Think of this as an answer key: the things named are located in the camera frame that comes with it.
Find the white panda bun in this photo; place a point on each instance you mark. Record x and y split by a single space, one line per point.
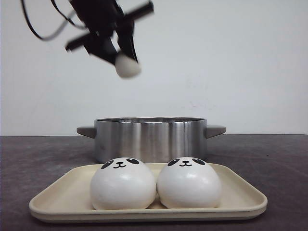
126 67
123 183
189 182

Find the white panda bun back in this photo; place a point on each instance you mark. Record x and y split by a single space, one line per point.
126 67

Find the stainless steel steamer pot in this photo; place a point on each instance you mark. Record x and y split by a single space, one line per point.
150 139

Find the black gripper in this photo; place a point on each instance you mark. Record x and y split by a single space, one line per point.
102 18

